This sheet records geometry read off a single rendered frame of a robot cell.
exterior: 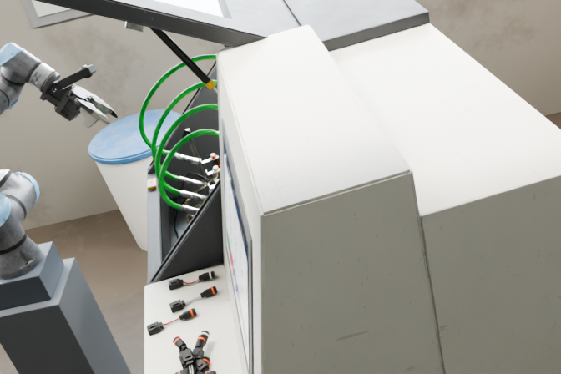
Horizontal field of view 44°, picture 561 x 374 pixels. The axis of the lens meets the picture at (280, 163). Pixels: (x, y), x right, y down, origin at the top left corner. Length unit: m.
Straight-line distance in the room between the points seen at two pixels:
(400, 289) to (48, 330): 1.50
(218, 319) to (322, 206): 0.78
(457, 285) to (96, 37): 2.95
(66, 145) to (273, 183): 3.16
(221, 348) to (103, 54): 2.46
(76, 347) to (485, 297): 1.56
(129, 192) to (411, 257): 2.60
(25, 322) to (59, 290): 0.14
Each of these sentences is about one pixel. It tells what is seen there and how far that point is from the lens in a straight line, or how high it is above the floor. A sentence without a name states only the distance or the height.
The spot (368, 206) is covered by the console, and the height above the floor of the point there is 1.51.
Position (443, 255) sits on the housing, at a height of 1.39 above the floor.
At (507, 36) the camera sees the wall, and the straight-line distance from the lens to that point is 3.96.
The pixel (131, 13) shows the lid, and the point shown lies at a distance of 1.53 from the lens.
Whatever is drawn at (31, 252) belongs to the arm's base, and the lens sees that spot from 2.31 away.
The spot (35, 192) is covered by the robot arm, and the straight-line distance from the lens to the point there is 2.38.
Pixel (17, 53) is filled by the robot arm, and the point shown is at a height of 1.54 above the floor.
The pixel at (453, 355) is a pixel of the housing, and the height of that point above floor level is 1.18.
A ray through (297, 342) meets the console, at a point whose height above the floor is 1.30.
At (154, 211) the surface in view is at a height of 0.95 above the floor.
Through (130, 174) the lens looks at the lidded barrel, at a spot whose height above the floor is 0.52.
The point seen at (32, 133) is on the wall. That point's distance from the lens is 4.12.
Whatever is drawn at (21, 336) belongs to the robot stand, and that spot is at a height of 0.71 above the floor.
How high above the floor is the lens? 2.07
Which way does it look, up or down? 30 degrees down
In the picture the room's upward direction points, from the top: 15 degrees counter-clockwise
